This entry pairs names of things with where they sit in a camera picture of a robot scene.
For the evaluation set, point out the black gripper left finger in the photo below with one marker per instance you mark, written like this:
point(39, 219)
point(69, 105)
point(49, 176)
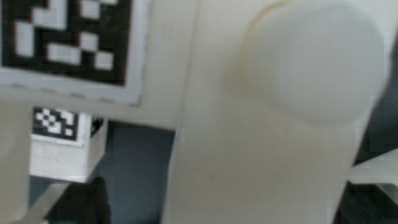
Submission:
point(72, 204)

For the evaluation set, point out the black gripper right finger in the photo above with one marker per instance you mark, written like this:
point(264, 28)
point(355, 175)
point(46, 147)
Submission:
point(367, 206)

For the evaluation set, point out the white short leg post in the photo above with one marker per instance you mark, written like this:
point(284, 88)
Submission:
point(69, 144)

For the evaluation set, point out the white chair back frame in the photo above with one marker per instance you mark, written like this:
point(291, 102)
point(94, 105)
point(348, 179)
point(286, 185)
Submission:
point(255, 73)

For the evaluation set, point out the white U-shaped fence frame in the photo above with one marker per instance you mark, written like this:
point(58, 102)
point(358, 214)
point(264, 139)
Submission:
point(376, 172)

